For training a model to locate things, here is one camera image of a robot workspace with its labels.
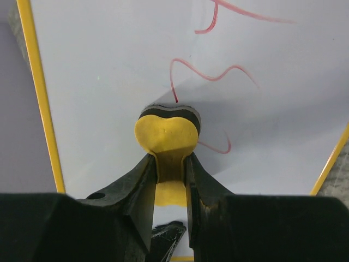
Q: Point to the yellow framed whiteboard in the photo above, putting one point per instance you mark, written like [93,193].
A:
[268,78]

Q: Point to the yellow bone-shaped eraser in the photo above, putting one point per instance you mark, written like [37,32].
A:
[169,134]

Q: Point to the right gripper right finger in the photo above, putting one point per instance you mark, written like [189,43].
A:
[209,234]

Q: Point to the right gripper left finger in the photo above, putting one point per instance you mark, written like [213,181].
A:
[130,202]

